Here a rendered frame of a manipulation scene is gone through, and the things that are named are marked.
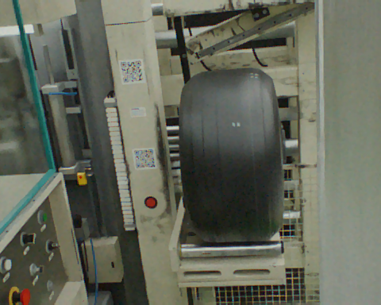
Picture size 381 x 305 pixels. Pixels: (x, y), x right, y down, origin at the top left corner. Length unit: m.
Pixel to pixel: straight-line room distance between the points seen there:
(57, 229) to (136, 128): 0.40
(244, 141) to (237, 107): 0.11
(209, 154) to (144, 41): 0.40
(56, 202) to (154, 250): 0.43
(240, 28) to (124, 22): 0.53
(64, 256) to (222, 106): 0.68
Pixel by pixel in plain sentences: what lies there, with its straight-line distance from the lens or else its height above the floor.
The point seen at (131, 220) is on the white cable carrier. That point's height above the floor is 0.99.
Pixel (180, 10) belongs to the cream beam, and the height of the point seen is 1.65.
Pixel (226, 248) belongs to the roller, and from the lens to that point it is 1.71.
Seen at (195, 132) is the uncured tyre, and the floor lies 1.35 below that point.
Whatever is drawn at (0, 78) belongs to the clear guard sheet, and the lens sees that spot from 1.31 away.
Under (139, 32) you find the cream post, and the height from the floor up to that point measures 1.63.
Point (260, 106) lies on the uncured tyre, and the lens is 1.49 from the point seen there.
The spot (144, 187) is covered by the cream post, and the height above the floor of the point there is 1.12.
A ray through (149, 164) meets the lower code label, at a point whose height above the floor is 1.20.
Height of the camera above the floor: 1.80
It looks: 20 degrees down
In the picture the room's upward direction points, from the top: 6 degrees counter-clockwise
